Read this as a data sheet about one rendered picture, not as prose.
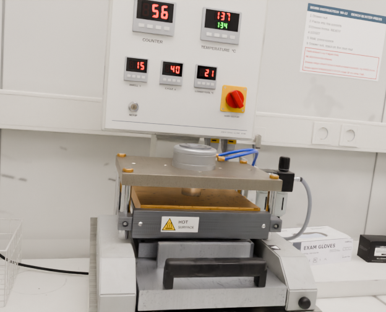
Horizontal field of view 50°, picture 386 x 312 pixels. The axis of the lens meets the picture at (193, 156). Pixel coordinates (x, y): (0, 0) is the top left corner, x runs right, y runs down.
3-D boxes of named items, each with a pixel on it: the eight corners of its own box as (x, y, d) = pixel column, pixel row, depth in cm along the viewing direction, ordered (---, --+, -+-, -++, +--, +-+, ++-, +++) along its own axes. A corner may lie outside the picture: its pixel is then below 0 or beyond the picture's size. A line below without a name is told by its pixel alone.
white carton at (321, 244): (264, 252, 125) (267, 228, 124) (323, 246, 135) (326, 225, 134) (289, 268, 114) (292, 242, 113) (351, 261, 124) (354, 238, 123)
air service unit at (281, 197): (234, 215, 96) (241, 152, 94) (292, 216, 100) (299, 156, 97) (242, 223, 91) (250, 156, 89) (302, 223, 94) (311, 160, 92)
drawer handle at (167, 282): (162, 283, 59) (164, 256, 58) (260, 281, 63) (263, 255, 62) (164, 290, 57) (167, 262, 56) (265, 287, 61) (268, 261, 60)
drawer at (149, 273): (122, 240, 85) (124, 203, 84) (224, 241, 90) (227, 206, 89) (137, 316, 57) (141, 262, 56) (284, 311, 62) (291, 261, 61)
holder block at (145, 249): (128, 225, 83) (130, 213, 83) (224, 226, 88) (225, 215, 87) (137, 257, 67) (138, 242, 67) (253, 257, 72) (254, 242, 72)
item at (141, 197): (129, 201, 82) (132, 154, 81) (234, 204, 88) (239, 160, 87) (138, 229, 66) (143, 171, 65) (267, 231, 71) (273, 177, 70)
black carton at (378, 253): (356, 255, 130) (359, 233, 129) (381, 255, 131) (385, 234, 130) (367, 262, 124) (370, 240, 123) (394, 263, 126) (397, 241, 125)
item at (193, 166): (111, 192, 88) (115, 131, 86) (247, 197, 96) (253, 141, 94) (118, 229, 65) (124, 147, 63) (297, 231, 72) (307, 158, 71)
